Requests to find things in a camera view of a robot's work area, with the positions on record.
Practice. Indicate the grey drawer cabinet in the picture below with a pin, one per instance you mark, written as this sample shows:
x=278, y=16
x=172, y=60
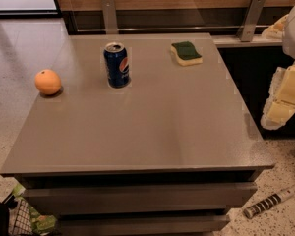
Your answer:
x=171, y=153

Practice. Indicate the blue Pepsi can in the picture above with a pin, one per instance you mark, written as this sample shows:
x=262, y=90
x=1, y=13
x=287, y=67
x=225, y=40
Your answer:
x=117, y=65

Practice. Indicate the black white striped handle tool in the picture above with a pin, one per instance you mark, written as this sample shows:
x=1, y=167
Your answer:
x=268, y=203

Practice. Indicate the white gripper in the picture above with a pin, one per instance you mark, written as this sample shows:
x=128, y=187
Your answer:
x=281, y=102

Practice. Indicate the metal rail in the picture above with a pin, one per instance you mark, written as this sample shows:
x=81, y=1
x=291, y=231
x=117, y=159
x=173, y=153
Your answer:
x=210, y=29

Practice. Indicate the green snack bag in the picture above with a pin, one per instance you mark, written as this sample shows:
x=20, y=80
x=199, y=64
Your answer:
x=42, y=225

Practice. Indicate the metal bracket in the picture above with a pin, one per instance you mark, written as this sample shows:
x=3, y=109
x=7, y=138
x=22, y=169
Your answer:
x=247, y=30
x=109, y=16

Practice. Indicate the right metal bracket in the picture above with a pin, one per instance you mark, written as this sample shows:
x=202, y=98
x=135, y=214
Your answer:
x=247, y=30

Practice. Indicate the left metal bracket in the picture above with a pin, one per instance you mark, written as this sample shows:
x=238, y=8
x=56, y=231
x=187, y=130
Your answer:
x=109, y=16

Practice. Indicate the black bag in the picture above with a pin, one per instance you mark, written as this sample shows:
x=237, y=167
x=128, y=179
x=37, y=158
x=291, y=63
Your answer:
x=5, y=206

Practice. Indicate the green and yellow sponge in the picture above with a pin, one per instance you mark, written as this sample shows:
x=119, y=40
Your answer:
x=186, y=54

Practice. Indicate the orange fruit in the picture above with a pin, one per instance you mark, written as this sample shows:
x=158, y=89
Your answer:
x=47, y=82

